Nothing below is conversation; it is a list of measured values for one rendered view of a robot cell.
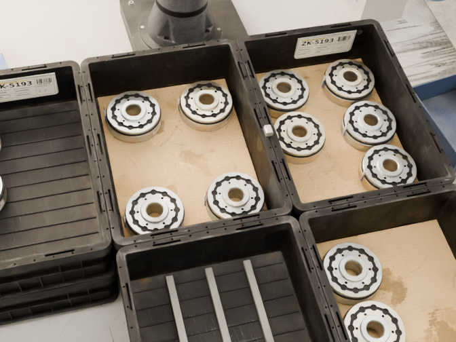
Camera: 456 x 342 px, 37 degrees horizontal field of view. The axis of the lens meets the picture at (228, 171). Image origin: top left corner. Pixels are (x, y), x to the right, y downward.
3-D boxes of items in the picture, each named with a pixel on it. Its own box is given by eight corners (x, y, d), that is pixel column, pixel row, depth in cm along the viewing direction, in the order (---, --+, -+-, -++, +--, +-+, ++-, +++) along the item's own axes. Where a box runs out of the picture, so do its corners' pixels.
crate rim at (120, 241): (80, 67, 130) (79, 58, 128) (233, 45, 135) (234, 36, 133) (115, 254, 109) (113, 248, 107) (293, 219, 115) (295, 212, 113)
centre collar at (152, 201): (136, 203, 120) (136, 201, 119) (163, 195, 121) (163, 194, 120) (145, 227, 117) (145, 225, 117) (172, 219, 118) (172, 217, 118)
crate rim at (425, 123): (233, 45, 135) (234, 36, 133) (374, 26, 141) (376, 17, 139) (293, 219, 115) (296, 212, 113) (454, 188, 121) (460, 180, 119)
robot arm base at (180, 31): (140, 13, 161) (139, -22, 153) (201, 3, 164) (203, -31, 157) (158, 57, 152) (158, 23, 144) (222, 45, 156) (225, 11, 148)
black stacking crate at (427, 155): (231, 78, 143) (235, 39, 134) (362, 58, 149) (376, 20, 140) (286, 244, 123) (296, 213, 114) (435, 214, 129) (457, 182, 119)
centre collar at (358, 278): (334, 259, 116) (334, 258, 116) (360, 253, 118) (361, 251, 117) (344, 286, 114) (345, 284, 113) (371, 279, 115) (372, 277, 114)
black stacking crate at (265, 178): (86, 99, 138) (80, 61, 128) (229, 78, 143) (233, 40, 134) (119, 277, 117) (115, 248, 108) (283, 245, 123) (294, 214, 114)
